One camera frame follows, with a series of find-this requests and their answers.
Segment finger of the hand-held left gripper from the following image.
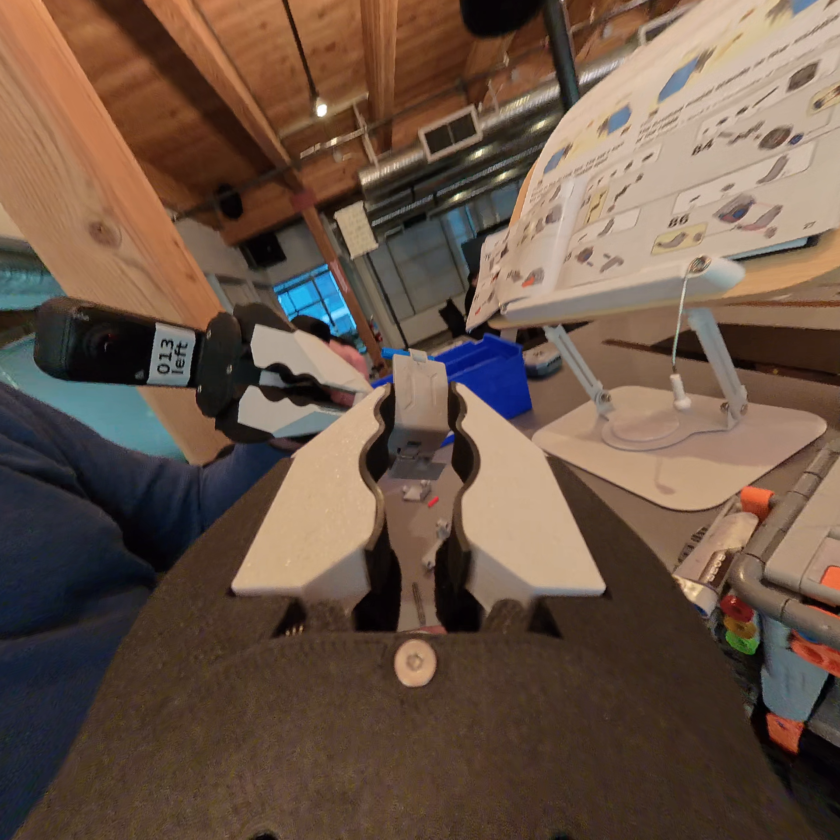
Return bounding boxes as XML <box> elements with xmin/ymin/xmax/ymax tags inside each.
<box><xmin>235</xmin><ymin>384</ymin><xmax>349</xmax><ymax>442</ymax></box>
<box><xmin>249</xmin><ymin>323</ymin><xmax>374</xmax><ymax>396</ymax></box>

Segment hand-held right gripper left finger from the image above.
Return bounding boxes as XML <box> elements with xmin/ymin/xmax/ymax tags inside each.
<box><xmin>230</xmin><ymin>386</ymin><xmax>403</xmax><ymax>634</ymax></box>

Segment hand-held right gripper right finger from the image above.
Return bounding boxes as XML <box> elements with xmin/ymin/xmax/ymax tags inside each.
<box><xmin>434</xmin><ymin>382</ymin><xmax>607</xmax><ymax>634</ymax></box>

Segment person's left hand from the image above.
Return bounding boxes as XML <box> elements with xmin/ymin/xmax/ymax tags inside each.
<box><xmin>327</xmin><ymin>338</ymin><xmax>374</xmax><ymax>391</ymax></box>

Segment white angled connector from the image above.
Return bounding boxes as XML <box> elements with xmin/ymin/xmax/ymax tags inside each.
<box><xmin>422</xmin><ymin>517</ymin><xmax>454</xmax><ymax>571</ymax></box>

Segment white paper sheet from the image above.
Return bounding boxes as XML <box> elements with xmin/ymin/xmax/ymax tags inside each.
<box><xmin>333</xmin><ymin>200</ymin><xmax>380</xmax><ymax>260</ymax></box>

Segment blue storage bin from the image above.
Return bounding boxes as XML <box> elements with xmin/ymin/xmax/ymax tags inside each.
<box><xmin>381</xmin><ymin>333</ymin><xmax>534</xmax><ymax>447</ymax></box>

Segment white book stand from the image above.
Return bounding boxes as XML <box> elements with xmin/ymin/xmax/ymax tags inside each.
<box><xmin>489</xmin><ymin>252</ymin><xmax>840</xmax><ymax>513</ymax></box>

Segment white vent grille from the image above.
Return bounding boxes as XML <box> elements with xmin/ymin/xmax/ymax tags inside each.
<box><xmin>419</xmin><ymin>108</ymin><xmax>483</xmax><ymax>163</ymax></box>

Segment grey orange tracked toy robot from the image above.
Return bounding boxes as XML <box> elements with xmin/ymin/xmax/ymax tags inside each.
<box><xmin>672</xmin><ymin>453</ymin><xmax>840</xmax><ymax>756</ymax></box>

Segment instruction booklet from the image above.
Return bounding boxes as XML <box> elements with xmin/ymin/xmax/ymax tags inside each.
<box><xmin>466</xmin><ymin>0</ymin><xmax>840</xmax><ymax>329</ymax></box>

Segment black ceiling pipe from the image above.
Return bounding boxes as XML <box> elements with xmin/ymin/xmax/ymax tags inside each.
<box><xmin>541</xmin><ymin>0</ymin><xmax>581</xmax><ymax>112</ymax></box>

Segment wooden post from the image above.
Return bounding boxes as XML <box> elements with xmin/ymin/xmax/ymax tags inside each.
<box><xmin>0</xmin><ymin>0</ymin><xmax>227</xmax><ymax>463</ymax></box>

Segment silver air duct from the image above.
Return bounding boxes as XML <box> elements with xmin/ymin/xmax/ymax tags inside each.
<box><xmin>357</xmin><ymin>52</ymin><xmax>657</xmax><ymax>211</ymax></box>

